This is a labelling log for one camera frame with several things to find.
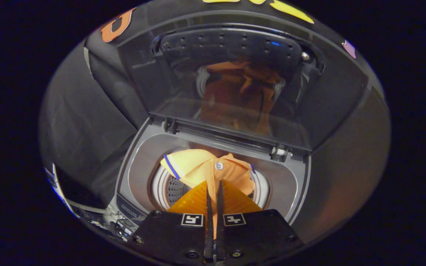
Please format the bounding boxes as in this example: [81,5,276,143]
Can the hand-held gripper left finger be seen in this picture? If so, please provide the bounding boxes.
[130,180,213,265]

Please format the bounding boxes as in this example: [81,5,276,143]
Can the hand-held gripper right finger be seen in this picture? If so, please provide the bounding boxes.
[216,180,304,263]

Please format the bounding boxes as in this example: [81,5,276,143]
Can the orange polo shirt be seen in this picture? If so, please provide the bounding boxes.
[160,149,256,240]

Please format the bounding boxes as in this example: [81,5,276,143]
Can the dark washing machine lid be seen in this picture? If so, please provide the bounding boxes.
[117,10,369,153]

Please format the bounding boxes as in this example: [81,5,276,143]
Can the black backdrop cloth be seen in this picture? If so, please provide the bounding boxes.
[38,0,391,244]

